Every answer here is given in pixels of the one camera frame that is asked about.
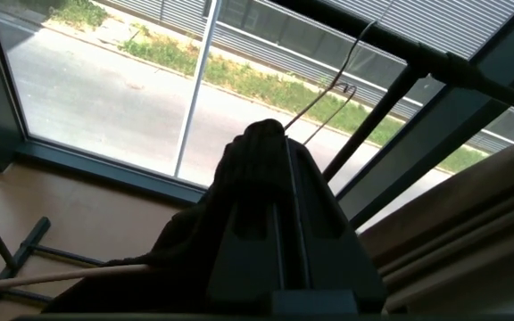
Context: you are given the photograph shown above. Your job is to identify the brown curtain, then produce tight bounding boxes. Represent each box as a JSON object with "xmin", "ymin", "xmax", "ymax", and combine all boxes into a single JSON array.
[{"xmin": 356, "ymin": 124, "xmax": 514, "ymax": 314}]

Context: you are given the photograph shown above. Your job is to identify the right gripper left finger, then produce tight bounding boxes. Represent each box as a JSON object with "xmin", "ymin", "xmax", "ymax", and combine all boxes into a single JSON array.
[{"xmin": 206, "ymin": 199, "xmax": 287, "ymax": 314}]

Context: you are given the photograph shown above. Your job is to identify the black shorts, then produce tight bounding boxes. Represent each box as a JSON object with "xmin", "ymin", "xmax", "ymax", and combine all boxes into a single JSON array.
[{"xmin": 42, "ymin": 118, "xmax": 294, "ymax": 314}]

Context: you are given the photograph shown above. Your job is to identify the pink clothes hanger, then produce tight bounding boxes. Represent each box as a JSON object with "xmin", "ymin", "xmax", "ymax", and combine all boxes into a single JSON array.
[
  {"xmin": 282, "ymin": 19, "xmax": 379, "ymax": 146},
  {"xmin": 0, "ymin": 263, "xmax": 152, "ymax": 294}
]

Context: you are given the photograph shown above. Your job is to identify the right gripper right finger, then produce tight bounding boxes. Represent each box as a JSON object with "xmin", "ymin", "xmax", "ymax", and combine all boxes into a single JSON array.
[{"xmin": 286, "ymin": 137, "xmax": 388, "ymax": 314}]

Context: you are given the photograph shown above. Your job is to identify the window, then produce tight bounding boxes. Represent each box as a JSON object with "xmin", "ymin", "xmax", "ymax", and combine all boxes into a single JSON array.
[{"xmin": 0, "ymin": 0, "xmax": 514, "ymax": 231}]

